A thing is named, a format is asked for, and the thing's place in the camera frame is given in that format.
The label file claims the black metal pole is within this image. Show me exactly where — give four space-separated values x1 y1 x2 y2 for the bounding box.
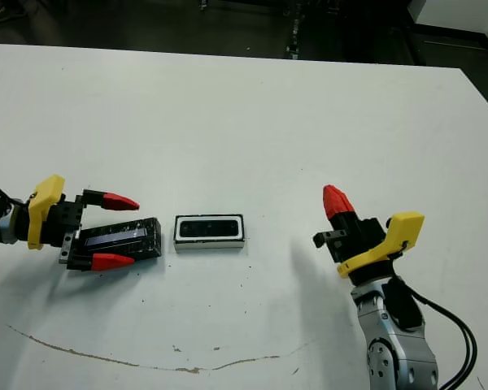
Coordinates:
285 0 307 59

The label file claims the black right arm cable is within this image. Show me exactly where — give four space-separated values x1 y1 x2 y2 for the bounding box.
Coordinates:
393 275 480 390

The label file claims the white camera box base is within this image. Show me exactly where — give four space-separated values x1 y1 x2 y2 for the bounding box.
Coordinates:
172 212 246 254

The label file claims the black camera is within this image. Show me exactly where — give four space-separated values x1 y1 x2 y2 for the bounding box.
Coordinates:
178 218 241 240

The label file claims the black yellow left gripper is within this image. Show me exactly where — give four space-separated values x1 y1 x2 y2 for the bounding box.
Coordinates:
27 174 141 272

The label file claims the black taped box lid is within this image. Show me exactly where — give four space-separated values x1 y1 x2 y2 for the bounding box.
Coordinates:
74 216 165 266

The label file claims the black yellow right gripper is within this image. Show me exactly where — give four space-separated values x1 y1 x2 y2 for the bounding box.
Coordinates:
312 184 426 286

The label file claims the white cabinet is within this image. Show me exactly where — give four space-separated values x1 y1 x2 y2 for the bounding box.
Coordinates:
412 0 488 41

